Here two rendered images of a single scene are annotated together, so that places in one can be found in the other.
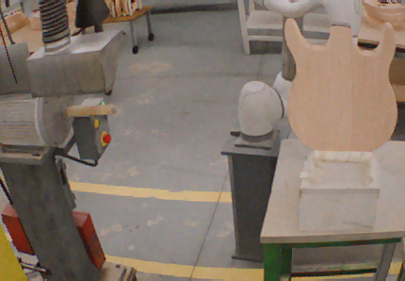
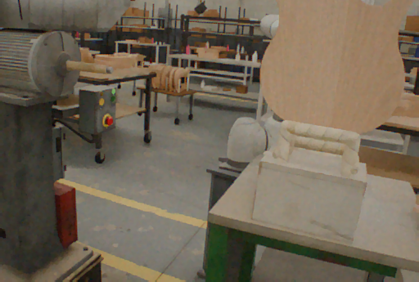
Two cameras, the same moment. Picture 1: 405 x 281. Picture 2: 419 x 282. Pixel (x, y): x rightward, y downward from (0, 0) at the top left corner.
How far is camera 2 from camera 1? 0.69 m
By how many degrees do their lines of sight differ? 16
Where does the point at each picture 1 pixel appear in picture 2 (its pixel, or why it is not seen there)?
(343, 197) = (313, 184)
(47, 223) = (17, 173)
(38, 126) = (30, 63)
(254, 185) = not seen: hidden behind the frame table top
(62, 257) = (21, 217)
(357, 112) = (345, 79)
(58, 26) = not seen: outside the picture
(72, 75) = (69, 9)
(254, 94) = (245, 125)
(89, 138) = (91, 112)
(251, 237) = not seen: hidden behind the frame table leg
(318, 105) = (297, 65)
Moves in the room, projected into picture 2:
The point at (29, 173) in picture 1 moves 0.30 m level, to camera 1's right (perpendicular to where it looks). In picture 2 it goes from (13, 116) to (82, 124)
